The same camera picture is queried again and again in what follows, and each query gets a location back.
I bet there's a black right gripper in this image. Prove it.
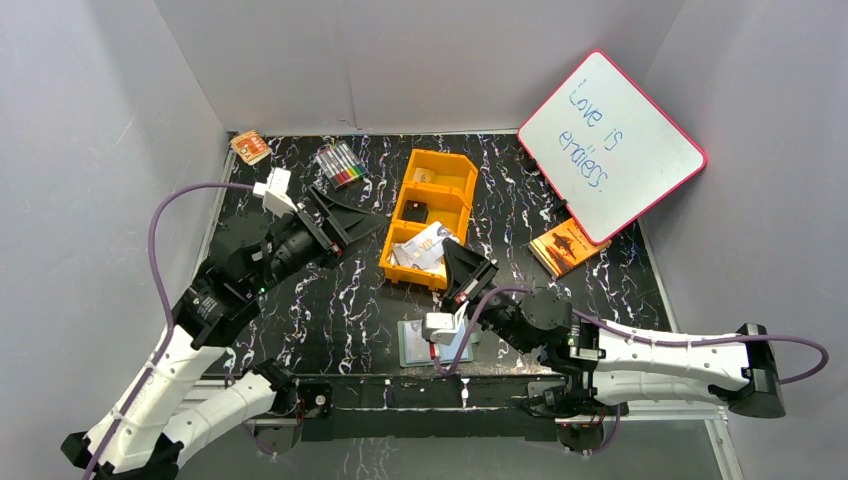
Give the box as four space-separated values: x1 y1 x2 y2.
440 238 534 355

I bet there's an orange three-compartment bin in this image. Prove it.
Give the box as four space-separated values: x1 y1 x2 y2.
379 149 478 291

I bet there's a mint green card holder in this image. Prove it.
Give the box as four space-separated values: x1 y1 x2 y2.
397 320 462 368

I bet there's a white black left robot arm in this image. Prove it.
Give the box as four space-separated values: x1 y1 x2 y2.
61 183 386 479

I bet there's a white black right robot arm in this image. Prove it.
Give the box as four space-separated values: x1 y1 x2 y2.
424 240 786 419

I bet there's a grey card in bin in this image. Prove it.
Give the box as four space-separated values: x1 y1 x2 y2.
389 243 415 268

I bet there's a small orange card box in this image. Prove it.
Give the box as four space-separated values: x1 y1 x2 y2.
230 130 271 166

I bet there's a pack of coloured markers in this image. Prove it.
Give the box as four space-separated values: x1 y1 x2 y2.
315 141 367 189

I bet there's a black item in bin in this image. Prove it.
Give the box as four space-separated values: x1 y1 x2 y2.
400 200 429 224

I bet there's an orange cover book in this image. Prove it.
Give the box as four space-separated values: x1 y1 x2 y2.
529 218 612 279

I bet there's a beige item in bin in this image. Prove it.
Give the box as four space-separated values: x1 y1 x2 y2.
412 168 435 183

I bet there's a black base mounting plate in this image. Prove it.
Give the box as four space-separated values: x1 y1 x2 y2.
235 374 627 444

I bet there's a pink framed whiteboard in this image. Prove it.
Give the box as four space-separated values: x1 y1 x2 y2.
517 50 708 244

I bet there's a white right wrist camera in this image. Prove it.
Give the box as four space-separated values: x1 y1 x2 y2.
421 305 475 346

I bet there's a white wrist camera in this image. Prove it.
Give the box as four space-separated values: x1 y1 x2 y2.
421 305 475 346
252 167 298 217

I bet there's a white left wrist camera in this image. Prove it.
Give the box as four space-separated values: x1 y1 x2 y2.
252 167 298 217

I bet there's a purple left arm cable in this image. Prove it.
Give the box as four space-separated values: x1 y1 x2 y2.
79 183 260 480

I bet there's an aluminium rail frame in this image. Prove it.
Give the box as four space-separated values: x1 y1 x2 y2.
154 379 725 464

